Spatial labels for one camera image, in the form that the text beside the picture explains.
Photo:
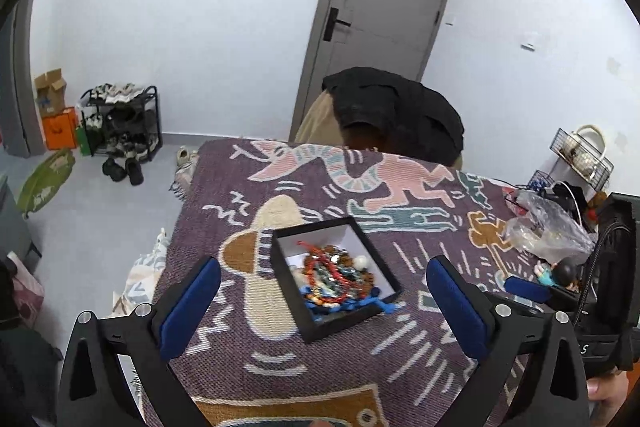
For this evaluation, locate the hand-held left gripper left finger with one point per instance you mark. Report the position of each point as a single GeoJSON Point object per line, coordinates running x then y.
{"type": "Point", "coordinates": [190, 307]}

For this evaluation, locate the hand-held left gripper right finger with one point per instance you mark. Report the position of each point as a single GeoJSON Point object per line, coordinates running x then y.
{"type": "Point", "coordinates": [457, 307]}

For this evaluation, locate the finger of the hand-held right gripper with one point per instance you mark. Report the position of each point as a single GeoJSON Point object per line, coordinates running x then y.
{"type": "Point", "coordinates": [525, 288]}

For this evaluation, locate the blue beaded flower ornament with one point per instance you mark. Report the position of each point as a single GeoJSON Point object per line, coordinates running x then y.
{"type": "Point", "coordinates": [372, 303]}

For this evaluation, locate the black jewelry box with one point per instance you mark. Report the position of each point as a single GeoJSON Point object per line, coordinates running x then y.
{"type": "Point", "coordinates": [340, 329]}

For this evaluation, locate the pile of beaded jewelry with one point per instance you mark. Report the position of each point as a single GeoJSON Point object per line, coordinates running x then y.
{"type": "Point", "coordinates": [330, 272]}

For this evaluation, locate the person's right hand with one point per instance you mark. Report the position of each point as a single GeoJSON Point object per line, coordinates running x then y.
{"type": "Point", "coordinates": [607, 399]}

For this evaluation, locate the small toy figure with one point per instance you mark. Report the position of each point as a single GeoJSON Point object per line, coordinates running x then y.
{"type": "Point", "coordinates": [555, 274]}

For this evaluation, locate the patterned fabric bag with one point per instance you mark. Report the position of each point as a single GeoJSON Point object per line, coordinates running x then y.
{"type": "Point", "coordinates": [145, 267]}

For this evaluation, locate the large clear plastic bag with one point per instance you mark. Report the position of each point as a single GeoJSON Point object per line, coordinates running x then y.
{"type": "Point", "coordinates": [550, 227]}

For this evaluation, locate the white handbag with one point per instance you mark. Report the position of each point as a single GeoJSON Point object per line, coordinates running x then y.
{"type": "Point", "coordinates": [587, 157]}

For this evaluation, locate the pair of light shoes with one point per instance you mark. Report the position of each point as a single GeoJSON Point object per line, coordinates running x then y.
{"type": "Point", "coordinates": [186, 157]}

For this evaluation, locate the pair of black shoes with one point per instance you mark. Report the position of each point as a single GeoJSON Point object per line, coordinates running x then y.
{"type": "Point", "coordinates": [122, 169]}

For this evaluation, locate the purple printed blanket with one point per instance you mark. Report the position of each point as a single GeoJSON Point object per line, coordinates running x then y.
{"type": "Point", "coordinates": [325, 387]}

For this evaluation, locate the pink bag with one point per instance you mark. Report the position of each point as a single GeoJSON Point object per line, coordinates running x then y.
{"type": "Point", "coordinates": [27, 287]}

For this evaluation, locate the black shoe rack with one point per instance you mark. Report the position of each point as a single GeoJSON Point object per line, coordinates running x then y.
{"type": "Point", "coordinates": [125, 122]}

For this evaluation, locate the green bag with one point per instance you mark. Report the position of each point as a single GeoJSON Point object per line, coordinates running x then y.
{"type": "Point", "coordinates": [84, 138]}

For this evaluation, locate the black garment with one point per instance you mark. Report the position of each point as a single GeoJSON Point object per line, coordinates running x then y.
{"type": "Point", "coordinates": [395, 107]}

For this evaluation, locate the orange box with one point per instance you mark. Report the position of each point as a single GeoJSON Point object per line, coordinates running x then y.
{"type": "Point", "coordinates": [59, 129]}

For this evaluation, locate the beige chair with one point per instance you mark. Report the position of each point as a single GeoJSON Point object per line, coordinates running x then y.
{"type": "Point", "coordinates": [320, 122]}

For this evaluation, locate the brown cardboard box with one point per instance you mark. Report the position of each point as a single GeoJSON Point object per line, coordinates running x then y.
{"type": "Point", "coordinates": [50, 92]}

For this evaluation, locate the grey door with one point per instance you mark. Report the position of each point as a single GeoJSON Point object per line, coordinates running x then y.
{"type": "Point", "coordinates": [380, 22]}

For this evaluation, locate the white wall switch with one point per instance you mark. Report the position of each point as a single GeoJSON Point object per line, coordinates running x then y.
{"type": "Point", "coordinates": [528, 45]}

